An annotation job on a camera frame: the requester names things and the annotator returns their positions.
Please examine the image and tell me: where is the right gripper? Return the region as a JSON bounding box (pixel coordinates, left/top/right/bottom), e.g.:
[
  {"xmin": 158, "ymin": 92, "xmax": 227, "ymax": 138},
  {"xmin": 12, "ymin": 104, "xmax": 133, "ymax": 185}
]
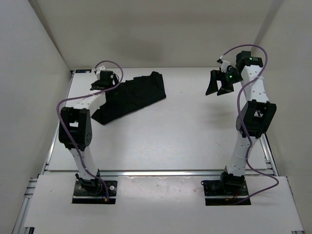
[{"xmin": 205, "ymin": 70, "xmax": 244, "ymax": 96}]

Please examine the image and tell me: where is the black pleated skirt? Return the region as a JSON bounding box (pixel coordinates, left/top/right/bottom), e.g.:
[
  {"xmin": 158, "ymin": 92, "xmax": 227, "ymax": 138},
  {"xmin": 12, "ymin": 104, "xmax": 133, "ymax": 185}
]
[{"xmin": 92, "ymin": 71, "xmax": 166, "ymax": 125}]

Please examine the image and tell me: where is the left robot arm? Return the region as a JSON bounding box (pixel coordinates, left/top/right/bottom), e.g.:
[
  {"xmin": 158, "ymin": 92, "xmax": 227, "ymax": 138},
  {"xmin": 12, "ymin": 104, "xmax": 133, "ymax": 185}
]
[{"xmin": 57, "ymin": 67, "xmax": 119, "ymax": 197}]

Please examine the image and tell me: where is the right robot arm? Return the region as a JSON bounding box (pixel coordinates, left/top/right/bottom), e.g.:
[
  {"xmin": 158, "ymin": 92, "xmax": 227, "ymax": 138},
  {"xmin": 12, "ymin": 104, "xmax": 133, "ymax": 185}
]
[{"xmin": 205, "ymin": 51, "xmax": 277, "ymax": 195}]

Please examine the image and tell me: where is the left blue corner label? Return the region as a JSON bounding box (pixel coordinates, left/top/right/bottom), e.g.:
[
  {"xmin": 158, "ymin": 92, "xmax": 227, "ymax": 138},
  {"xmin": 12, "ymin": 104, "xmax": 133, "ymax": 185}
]
[{"xmin": 75, "ymin": 69, "xmax": 92, "ymax": 74}]

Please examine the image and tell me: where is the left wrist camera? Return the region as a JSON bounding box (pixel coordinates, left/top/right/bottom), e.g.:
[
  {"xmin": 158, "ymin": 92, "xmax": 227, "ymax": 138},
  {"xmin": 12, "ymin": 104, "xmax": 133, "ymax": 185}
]
[{"xmin": 94, "ymin": 65, "xmax": 106, "ymax": 74}]

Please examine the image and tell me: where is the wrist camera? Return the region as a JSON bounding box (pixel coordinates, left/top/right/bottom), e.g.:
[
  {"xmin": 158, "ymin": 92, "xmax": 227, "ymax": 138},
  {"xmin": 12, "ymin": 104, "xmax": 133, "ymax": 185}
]
[
  {"xmin": 94, "ymin": 65, "xmax": 106, "ymax": 74},
  {"xmin": 217, "ymin": 58, "xmax": 231, "ymax": 73}
]

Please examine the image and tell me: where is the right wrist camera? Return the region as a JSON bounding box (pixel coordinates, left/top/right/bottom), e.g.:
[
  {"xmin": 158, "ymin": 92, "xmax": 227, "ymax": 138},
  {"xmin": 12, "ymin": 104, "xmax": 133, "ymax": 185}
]
[{"xmin": 217, "ymin": 58, "xmax": 231, "ymax": 73}]

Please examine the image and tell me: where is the front aluminium rail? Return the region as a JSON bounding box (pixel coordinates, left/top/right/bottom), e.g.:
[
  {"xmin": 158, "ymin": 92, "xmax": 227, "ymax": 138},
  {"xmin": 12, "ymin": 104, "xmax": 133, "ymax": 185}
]
[{"xmin": 41, "ymin": 170, "xmax": 231, "ymax": 176}]

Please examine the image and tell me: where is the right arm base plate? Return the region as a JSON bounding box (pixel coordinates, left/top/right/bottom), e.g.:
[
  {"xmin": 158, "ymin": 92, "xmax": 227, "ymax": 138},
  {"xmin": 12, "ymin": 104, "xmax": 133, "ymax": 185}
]
[{"xmin": 201, "ymin": 179, "xmax": 251, "ymax": 206}]

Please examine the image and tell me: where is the left aluminium rail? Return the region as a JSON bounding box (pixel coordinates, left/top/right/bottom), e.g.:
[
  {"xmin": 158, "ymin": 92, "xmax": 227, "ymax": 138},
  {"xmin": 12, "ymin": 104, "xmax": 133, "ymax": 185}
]
[{"xmin": 12, "ymin": 73, "xmax": 74, "ymax": 234}]

